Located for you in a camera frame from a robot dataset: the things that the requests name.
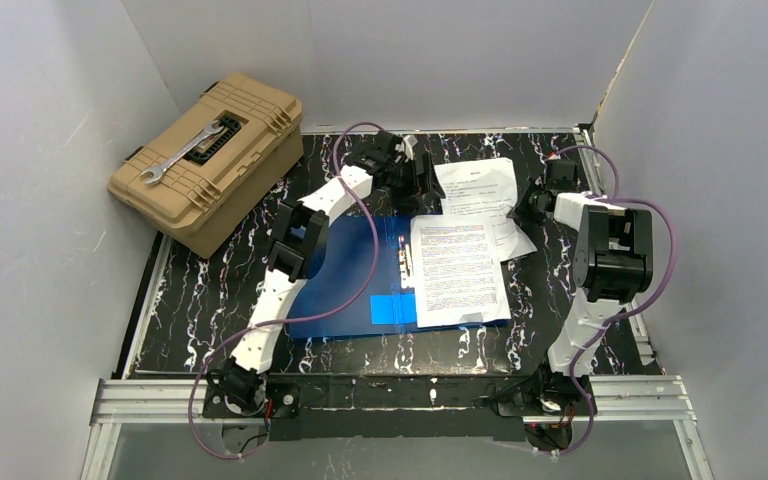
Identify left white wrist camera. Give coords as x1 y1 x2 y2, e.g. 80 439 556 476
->
402 135 417 160

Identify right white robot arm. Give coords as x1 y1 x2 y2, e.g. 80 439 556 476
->
508 159 653 409

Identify silver open-end wrench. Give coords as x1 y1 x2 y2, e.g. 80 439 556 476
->
140 120 224 186

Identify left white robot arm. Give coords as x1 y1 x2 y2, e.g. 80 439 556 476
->
200 129 444 417

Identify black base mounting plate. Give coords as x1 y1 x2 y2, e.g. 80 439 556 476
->
201 374 597 444

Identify white printed paper files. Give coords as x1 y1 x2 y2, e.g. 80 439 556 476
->
410 214 511 329

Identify blue plastic folder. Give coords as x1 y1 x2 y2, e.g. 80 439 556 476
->
288 216 483 339

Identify tan plastic toolbox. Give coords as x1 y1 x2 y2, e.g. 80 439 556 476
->
108 73 303 258

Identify white paper sheet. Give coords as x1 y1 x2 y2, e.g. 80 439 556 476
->
434 157 537 261

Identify silver folder clip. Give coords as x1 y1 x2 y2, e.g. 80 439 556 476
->
398 235 414 290

